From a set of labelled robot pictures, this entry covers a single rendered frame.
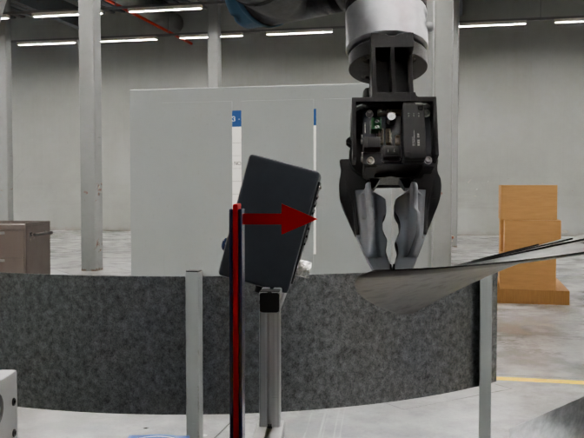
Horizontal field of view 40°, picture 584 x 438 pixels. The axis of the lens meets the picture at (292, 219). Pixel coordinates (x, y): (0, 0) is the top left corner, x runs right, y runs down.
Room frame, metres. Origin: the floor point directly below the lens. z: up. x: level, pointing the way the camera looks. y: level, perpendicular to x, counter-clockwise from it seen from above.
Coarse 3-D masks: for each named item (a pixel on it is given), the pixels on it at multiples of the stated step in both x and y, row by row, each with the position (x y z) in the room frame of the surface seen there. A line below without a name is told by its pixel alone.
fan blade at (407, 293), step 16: (560, 240) 0.64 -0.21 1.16; (576, 240) 0.62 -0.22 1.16; (496, 256) 0.63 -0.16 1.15; (512, 256) 0.59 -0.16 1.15; (528, 256) 0.58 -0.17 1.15; (544, 256) 0.57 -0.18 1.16; (560, 256) 0.57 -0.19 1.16; (368, 272) 0.56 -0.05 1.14; (384, 272) 0.56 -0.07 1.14; (400, 272) 0.56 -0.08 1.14; (416, 272) 0.57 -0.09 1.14; (432, 272) 0.57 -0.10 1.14; (448, 272) 0.58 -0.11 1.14; (464, 272) 0.65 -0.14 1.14; (480, 272) 0.69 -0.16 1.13; (496, 272) 0.73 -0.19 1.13; (368, 288) 0.63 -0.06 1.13; (384, 288) 0.64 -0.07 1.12; (400, 288) 0.66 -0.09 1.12; (416, 288) 0.68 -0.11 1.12; (432, 288) 0.70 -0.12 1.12; (448, 288) 0.73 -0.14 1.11; (384, 304) 0.72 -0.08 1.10; (400, 304) 0.73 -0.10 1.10; (416, 304) 0.75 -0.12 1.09
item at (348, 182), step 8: (344, 160) 0.73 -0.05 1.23; (344, 168) 0.73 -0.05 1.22; (344, 176) 0.72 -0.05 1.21; (352, 176) 0.72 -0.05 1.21; (344, 184) 0.72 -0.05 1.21; (352, 184) 0.71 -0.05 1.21; (360, 184) 0.71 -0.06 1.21; (344, 192) 0.71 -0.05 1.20; (352, 192) 0.71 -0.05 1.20; (344, 200) 0.71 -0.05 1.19; (352, 200) 0.71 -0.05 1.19; (344, 208) 0.71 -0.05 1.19; (352, 208) 0.71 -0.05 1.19; (352, 216) 0.71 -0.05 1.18; (352, 224) 0.71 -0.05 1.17
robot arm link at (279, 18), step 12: (228, 0) 0.79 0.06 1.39; (276, 0) 0.73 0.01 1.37; (288, 0) 0.74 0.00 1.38; (300, 0) 0.76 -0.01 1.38; (312, 0) 0.77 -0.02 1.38; (324, 0) 0.76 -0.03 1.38; (240, 12) 0.79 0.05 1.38; (252, 12) 0.79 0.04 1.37; (264, 12) 0.76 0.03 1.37; (276, 12) 0.76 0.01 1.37; (288, 12) 0.77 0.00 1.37; (300, 12) 0.78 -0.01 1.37; (312, 12) 0.78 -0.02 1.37; (324, 12) 0.78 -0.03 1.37; (336, 12) 0.79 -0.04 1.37; (240, 24) 0.81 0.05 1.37; (252, 24) 0.81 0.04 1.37; (264, 24) 0.80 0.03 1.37; (276, 24) 0.81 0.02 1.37
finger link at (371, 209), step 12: (360, 192) 0.71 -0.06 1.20; (372, 192) 0.71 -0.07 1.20; (360, 204) 0.71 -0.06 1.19; (372, 204) 0.68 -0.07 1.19; (384, 204) 0.71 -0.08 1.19; (360, 216) 0.70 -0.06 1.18; (372, 216) 0.66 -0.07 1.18; (384, 216) 0.70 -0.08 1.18; (360, 228) 0.70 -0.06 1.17; (372, 228) 0.66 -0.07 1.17; (360, 240) 0.70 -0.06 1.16; (372, 240) 0.67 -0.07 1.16; (384, 240) 0.70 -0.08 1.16; (372, 252) 0.69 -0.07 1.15; (384, 252) 0.69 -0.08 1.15; (372, 264) 0.69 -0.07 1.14; (384, 264) 0.69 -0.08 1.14
